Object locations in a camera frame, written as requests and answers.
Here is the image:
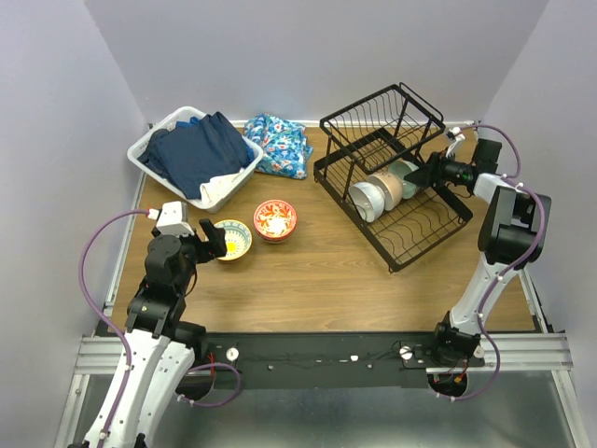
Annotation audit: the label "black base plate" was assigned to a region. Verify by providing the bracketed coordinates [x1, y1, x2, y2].
[206, 331, 464, 390]

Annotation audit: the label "navy blue clothes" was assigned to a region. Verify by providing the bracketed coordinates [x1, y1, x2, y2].
[138, 112, 255, 200]

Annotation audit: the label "black wire dish rack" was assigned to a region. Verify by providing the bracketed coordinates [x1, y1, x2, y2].
[314, 83, 473, 273]

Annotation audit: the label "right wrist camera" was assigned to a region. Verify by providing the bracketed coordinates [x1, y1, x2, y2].
[445, 126, 465, 159]

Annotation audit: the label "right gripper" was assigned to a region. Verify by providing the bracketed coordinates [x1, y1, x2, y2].
[403, 148, 473, 189]

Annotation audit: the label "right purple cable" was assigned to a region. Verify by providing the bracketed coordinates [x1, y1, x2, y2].
[436, 123, 547, 401]

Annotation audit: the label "yellow sun patterned bowl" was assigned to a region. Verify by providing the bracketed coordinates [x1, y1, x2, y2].
[215, 219, 253, 262]

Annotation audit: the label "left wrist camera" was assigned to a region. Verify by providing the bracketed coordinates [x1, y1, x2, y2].
[156, 202, 194, 237]

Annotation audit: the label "blue white patterned bowl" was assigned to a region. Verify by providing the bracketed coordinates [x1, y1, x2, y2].
[256, 228, 294, 239]

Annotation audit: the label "white laundry basket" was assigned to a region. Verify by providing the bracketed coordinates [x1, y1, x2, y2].
[127, 106, 263, 214]

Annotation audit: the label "purple cable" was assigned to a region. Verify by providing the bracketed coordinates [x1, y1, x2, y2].
[436, 123, 547, 401]
[78, 208, 243, 448]

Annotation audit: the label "white ribbed bowl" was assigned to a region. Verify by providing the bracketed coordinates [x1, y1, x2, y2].
[348, 182, 384, 223]

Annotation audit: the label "white cloth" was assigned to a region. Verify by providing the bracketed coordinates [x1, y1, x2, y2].
[200, 168, 244, 205]

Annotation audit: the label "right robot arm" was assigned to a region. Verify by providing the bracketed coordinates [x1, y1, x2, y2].
[427, 139, 551, 366]

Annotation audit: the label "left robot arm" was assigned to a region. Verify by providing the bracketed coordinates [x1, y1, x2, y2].
[81, 201, 429, 447]

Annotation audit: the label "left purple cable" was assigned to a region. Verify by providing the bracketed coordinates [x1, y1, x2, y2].
[78, 208, 243, 448]

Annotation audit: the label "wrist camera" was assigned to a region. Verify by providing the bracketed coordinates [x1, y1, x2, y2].
[445, 126, 465, 159]
[156, 202, 194, 237]

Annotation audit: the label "aluminium frame rail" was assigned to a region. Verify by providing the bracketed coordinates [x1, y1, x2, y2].
[74, 337, 123, 375]

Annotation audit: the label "mint green bowl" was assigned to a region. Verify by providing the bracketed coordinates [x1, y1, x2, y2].
[388, 160, 420, 200]

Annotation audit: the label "orange white floral bowl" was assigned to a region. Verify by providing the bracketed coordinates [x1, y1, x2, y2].
[253, 199, 298, 230]

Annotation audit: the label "beige bowl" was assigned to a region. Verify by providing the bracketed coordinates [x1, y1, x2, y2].
[367, 171, 403, 211]

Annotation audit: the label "blue floral cloth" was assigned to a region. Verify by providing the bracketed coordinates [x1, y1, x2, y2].
[243, 114, 313, 180]

